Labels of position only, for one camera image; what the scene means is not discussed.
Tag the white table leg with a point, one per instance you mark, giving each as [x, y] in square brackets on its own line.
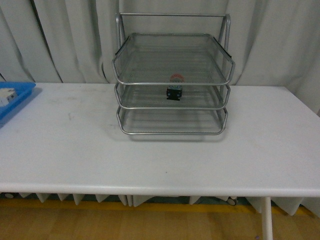
[266, 214]

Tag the white curtain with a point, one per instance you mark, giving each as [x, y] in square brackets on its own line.
[272, 42]

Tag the white circuit breaker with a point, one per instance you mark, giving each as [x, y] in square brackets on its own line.
[7, 95]

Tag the silver mesh tiered rack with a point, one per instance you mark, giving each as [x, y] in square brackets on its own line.
[142, 67]

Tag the blue plastic tray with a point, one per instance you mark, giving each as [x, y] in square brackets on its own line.
[23, 90]

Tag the red emergency stop button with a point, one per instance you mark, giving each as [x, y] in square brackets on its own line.
[175, 89]

